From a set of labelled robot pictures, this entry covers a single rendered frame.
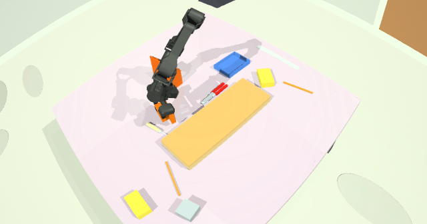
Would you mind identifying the white flat strip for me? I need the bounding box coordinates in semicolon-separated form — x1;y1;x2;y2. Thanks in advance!
257;45;299;70

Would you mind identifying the tan rectangular panel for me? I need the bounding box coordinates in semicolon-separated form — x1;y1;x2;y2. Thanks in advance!
161;78;271;170

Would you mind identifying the yellow rectangular block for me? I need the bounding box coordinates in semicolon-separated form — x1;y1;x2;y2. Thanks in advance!
257;68;275;88
124;190;153;220

